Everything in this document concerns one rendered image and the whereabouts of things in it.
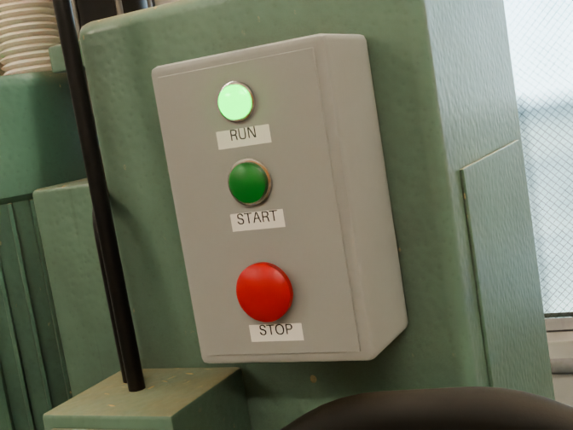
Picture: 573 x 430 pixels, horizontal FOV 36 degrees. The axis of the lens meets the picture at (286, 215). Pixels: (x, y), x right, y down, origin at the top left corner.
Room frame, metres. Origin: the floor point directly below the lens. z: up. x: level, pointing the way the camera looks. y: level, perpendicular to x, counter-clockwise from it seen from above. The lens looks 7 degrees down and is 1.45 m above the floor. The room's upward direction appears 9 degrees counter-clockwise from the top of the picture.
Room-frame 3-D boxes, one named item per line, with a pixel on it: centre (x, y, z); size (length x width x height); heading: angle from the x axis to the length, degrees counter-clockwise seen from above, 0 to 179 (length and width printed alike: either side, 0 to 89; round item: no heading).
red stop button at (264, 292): (0.43, 0.02, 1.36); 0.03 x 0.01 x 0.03; 63
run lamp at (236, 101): (0.43, 0.02, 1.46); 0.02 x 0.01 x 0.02; 63
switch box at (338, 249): (0.46, 0.00, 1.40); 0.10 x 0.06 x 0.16; 63
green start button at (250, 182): (0.43, 0.02, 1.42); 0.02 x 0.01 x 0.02; 63
